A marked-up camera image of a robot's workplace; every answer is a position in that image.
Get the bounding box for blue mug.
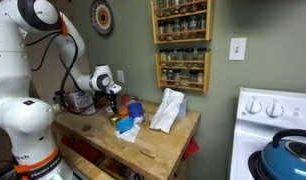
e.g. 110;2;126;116
127;102;143;118

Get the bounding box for lower wooden spice rack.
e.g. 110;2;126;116
155;48;211;93

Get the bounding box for orange small cup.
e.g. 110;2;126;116
118;107;129;118

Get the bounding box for wooden spice rack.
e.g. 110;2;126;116
155;48;211;93
151;0;214;44

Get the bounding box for upper wooden spice rack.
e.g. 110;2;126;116
151;0;214;44

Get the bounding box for decorative wall plate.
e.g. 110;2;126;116
90;0;113;36

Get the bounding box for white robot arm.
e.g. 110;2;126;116
0;0;121;180

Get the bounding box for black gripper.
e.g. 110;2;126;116
107;94;118;113

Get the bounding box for blue kettle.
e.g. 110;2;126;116
248;129;306;180

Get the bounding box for wooden butcher block table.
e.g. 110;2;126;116
51;99;202;180

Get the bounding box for blue bowl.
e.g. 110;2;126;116
115;117;134;133

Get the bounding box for white plastic bag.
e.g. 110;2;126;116
150;88;186;133

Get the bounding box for yellow small cup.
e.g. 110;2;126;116
108;114;120;126

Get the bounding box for white wall outlet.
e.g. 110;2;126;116
117;70;125;83

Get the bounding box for white carton box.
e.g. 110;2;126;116
68;91;95;115

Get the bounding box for white stove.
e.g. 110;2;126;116
229;88;306;180

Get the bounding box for white light switch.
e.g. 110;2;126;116
229;37;247;61

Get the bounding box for white crumpled napkin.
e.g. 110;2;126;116
115;116;144;143

